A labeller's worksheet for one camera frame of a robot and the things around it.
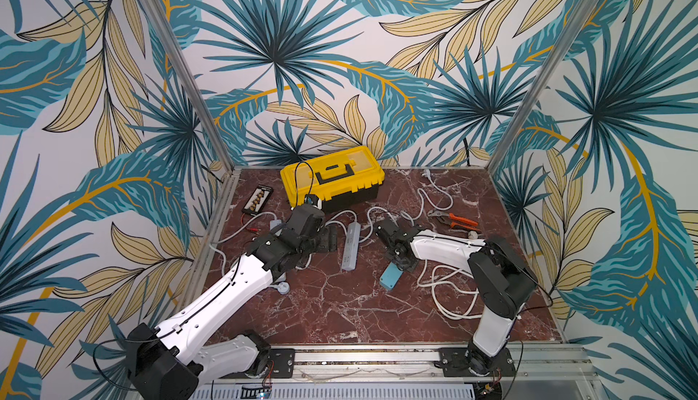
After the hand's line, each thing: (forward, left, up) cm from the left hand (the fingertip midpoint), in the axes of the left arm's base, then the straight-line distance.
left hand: (323, 236), depth 76 cm
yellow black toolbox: (+23, -3, -2) cm, 24 cm away
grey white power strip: (+2, -8, -16) cm, 18 cm away
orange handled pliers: (+19, -47, -19) cm, 54 cm away
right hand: (+4, -24, -19) cm, 31 cm away
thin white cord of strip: (+30, -35, -16) cm, 49 cm away
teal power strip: (-4, -21, -17) cm, 28 cm away
